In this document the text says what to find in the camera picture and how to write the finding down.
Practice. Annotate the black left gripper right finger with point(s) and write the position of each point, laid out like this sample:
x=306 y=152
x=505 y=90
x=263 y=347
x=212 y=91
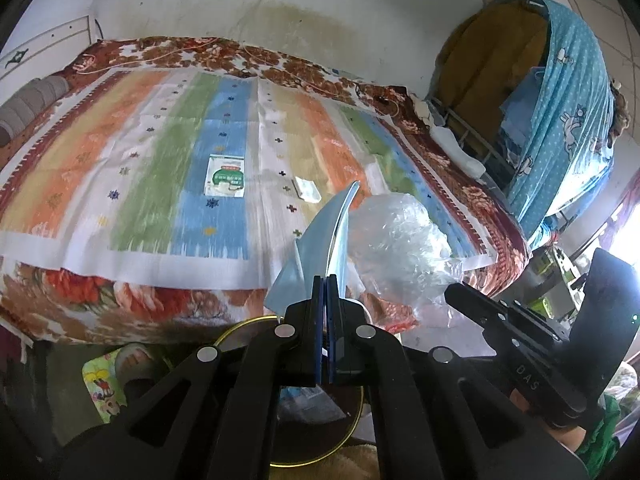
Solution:
x=343 y=317

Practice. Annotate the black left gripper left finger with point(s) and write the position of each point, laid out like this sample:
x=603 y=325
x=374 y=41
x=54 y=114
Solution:
x=306 y=351

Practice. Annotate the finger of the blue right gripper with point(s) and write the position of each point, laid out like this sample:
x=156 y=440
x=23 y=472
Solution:
x=480 y=309

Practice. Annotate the clear plastic bag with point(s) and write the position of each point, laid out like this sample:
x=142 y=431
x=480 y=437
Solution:
x=403 y=257

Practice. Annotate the small silver sachet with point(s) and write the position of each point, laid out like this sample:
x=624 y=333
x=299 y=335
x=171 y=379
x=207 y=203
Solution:
x=307 y=191

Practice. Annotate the white green medicine box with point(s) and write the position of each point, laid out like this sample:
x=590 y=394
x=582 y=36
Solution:
x=225 y=176

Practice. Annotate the dark round trash bin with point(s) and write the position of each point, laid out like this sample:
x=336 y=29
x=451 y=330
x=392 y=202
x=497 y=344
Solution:
x=312 y=423

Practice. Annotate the person's right hand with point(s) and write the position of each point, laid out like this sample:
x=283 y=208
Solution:
x=571 y=438

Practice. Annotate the blue patterned curtain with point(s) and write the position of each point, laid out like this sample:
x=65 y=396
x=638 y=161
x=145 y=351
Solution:
x=566 y=106

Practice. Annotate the striped colourful woven mat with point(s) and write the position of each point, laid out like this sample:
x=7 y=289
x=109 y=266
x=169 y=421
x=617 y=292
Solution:
x=184 y=179

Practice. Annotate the white foam pieces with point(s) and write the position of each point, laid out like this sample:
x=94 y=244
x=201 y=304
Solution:
x=446 y=140

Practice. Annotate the floral brown blanket bed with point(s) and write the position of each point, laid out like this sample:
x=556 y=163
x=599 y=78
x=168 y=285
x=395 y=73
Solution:
x=59 y=305

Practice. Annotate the brown hanging garment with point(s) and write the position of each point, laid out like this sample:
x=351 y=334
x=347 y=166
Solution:
x=485 y=59

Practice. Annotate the white bed headboard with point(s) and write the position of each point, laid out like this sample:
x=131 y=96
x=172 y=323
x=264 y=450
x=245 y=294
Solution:
x=45 y=54

